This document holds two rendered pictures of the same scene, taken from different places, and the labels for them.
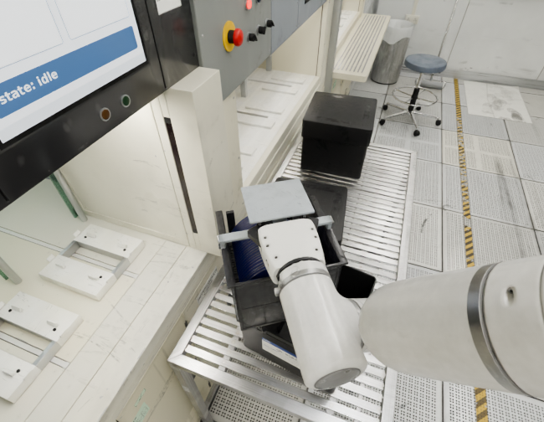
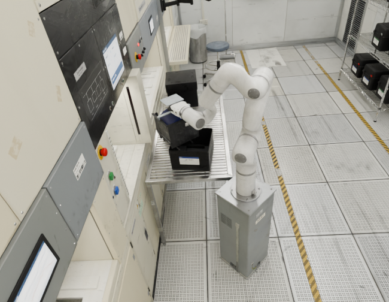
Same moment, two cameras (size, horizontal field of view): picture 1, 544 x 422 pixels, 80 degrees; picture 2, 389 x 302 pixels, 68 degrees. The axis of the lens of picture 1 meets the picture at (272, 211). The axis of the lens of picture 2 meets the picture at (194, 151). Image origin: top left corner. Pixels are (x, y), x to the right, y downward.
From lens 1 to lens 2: 128 cm
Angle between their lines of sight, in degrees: 13
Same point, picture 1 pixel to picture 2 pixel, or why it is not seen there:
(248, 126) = not seen: hidden behind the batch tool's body
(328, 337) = (195, 114)
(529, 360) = (214, 85)
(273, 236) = (175, 106)
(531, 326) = (212, 81)
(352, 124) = (187, 81)
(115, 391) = (134, 184)
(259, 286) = (175, 125)
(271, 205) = (171, 100)
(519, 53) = (269, 29)
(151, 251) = (121, 149)
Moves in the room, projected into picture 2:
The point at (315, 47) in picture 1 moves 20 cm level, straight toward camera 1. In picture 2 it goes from (157, 51) to (159, 58)
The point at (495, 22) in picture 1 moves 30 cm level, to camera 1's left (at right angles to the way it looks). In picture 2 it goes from (249, 15) to (235, 17)
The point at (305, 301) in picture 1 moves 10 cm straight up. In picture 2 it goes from (188, 112) to (186, 96)
